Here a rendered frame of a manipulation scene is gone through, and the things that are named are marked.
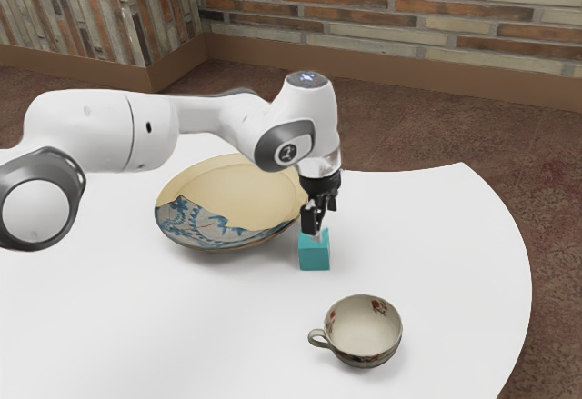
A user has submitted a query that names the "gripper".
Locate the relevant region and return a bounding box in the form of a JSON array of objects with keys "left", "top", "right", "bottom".
[{"left": 298, "top": 169, "right": 342, "bottom": 236}]

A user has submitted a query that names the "teal block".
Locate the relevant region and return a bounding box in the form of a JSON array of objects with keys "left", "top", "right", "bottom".
[{"left": 297, "top": 227, "right": 331, "bottom": 273}]

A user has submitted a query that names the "cream plate with blue pattern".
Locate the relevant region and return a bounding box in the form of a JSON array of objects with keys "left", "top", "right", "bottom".
[{"left": 154, "top": 153, "right": 309, "bottom": 250}]

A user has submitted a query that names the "white floral teacup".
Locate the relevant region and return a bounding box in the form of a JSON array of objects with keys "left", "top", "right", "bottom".
[{"left": 307, "top": 294, "right": 405, "bottom": 369}]

